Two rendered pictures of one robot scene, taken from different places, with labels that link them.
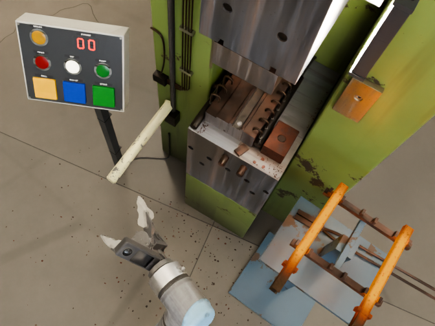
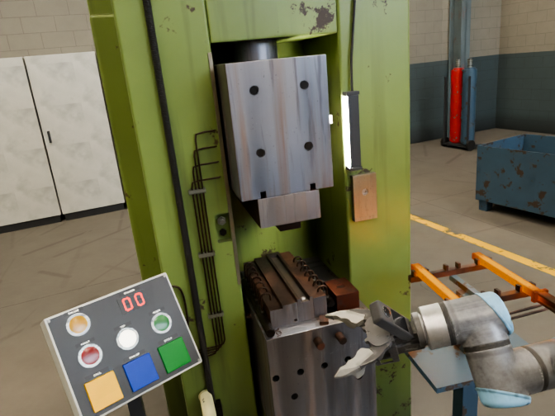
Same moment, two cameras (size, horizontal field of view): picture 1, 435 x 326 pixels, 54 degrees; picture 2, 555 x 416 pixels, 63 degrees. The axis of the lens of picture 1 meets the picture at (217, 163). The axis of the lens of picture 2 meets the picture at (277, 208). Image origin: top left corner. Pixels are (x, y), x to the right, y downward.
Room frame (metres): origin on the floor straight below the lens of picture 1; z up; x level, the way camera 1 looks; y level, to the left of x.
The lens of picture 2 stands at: (-0.39, 0.78, 1.75)
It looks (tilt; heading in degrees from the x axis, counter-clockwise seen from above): 18 degrees down; 326
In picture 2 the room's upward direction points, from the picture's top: 6 degrees counter-clockwise
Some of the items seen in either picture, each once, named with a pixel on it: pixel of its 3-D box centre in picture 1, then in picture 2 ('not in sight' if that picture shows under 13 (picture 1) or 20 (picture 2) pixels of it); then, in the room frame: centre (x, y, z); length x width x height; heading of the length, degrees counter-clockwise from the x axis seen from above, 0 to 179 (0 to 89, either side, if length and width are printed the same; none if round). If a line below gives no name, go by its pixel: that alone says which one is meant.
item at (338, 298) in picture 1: (325, 259); (467, 349); (0.38, -0.46, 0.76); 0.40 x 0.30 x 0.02; 66
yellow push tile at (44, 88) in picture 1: (45, 88); (103, 390); (0.69, 0.63, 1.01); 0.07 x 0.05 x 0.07; 95
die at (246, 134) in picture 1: (257, 86); (281, 284); (0.91, -0.08, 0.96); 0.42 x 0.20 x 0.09; 160
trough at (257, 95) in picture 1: (264, 85); (286, 274); (0.90, -0.11, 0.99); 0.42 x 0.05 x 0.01; 160
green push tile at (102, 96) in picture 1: (103, 96); (173, 354); (0.71, 0.43, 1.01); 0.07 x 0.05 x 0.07; 95
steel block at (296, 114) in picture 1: (258, 125); (299, 339); (0.90, -0.14, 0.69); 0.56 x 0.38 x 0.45; 160
